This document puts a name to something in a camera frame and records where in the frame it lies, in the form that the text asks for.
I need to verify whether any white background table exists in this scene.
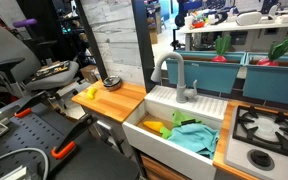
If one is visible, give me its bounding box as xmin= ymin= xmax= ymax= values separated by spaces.
xmin=178 ymin=20 xmax=288 ymax=52

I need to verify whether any small yellow toy object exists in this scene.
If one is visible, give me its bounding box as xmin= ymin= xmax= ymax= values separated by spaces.
xmin=86 ymin=86 xmax=99 ymax=100

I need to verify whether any teal cloth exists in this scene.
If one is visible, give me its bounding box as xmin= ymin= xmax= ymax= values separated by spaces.
xmin=167 ymin=123 xmax=220 ymax=160

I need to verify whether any cardboard box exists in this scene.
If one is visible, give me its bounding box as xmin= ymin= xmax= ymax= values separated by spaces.
xmin=79 ymin=64 xmax=100 ymax=84

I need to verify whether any yellow plush corn toy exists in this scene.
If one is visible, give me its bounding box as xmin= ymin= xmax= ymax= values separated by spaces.
xmin=142 ymin=120 xmax=173 ymax=140

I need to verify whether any grey office chair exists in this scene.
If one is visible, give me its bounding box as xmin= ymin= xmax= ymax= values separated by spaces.
xmin=0 ymin=25 xmax=80 ymax=98

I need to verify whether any black vertical post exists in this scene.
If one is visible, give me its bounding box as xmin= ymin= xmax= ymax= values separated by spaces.
xmin=131 ymin=0 xmax=157 ymax=94

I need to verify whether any black clamp with orange grip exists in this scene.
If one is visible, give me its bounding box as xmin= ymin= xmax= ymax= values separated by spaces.
xmin=50 ymin=113 xmax=98 ymax=160
xmin=14 ymin=90 xmax=50 ymax=119

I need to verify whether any white toy farmhouse sink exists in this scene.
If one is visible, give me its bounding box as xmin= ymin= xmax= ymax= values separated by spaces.
xmin=122 ymin=85 xmax=229 ymax=180

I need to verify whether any teal planter box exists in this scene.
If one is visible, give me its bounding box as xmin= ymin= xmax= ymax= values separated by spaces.
xmin=242 ymin=52 xmax=288 ymax=107
xmin=165 ymin=49 xmax=247 ymax=95

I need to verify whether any plush radish toy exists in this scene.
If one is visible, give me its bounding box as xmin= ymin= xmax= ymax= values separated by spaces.
xmin=211 ymin=34 xmax=233 ymax=63
xmin=256 ymin=37 xmax=288 ymax=67

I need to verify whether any purple handle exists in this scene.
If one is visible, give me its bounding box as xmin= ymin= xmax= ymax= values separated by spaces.
xmin=12 ymin=18 xmax=38 ymax=29

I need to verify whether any grey cable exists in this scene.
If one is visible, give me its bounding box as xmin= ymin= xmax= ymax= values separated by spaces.
xmin=0 ymin=147 xmax=50 ymax=180

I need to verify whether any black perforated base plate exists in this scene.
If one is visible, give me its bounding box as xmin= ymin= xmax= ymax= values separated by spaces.
xmin=0 ymin=103 xmax=141 ymax=180

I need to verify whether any toy gas stove top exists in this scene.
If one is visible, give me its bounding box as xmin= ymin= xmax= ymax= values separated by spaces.
xmin=224 ymin=105 xmax=288 ymax=180

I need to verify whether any green cloth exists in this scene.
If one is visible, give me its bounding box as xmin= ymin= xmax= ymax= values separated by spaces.
xmin=171 ymin=110 xmax=202 ymax=128

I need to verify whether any wooden butcher block counter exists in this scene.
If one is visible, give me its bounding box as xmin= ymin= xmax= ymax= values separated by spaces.
xmin=71 ymin=79 xmax=148 ymax=124

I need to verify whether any black diagonal beam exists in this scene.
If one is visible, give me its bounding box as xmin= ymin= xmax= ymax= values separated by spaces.
xmin=74 ymin=0 xmax=109 ymax=81

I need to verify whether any black stove knob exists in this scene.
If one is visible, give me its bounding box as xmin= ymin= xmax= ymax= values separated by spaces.
xmin=247 ymin=148 xmax=275 ymax=171

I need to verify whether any grey toy faucet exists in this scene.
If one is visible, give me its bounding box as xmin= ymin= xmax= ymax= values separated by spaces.
xmin=150 ymin=51 xmax=199 ymax=104

